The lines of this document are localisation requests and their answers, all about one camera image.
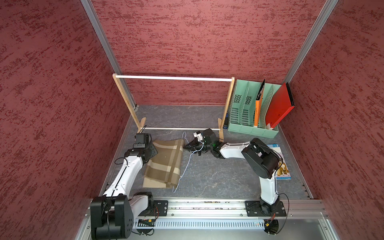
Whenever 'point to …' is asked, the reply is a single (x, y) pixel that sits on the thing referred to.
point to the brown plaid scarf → (163, 170)
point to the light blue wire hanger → (190, 156)
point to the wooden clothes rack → (221, 124)
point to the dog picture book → (282, 172)
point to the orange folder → (258, 106)
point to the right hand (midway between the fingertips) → (183, 149)
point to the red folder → (279, 104)
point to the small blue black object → (226, 123)
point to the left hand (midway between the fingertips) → (151, 154)
